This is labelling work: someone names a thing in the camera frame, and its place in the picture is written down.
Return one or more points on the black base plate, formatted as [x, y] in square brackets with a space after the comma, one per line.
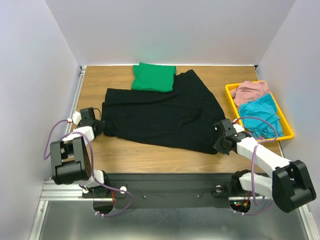
[161, 203]

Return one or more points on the black t shirt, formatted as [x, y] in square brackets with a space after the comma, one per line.
[183, 118]

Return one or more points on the folded green t shirt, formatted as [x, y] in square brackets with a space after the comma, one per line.
[153, 77]

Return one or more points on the pink t shirt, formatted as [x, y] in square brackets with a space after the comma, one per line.
[248, 91]

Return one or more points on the teal t shirt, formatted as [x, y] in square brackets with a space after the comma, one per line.
[263, 108]

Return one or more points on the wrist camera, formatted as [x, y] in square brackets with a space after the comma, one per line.
[75, 118]
[238, 127]

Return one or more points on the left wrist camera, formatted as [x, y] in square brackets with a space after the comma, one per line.
[75, 118]

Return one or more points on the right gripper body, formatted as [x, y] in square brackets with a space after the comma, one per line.
[219, 144]

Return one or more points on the aluminium side rail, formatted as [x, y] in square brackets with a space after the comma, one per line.
[69, 101]

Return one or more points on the yellow plastic bin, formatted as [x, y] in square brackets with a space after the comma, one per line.
[287, 130]

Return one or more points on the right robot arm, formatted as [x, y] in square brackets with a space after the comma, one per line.
[287, 183]

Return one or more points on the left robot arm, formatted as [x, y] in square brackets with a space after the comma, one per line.
[70, 156]

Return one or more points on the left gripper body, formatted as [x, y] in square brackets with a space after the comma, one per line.
[101, 125]

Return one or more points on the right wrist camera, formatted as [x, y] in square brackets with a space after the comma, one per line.
[238, 127]

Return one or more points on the aluminium front rail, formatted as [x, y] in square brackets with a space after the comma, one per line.
[143, 187]

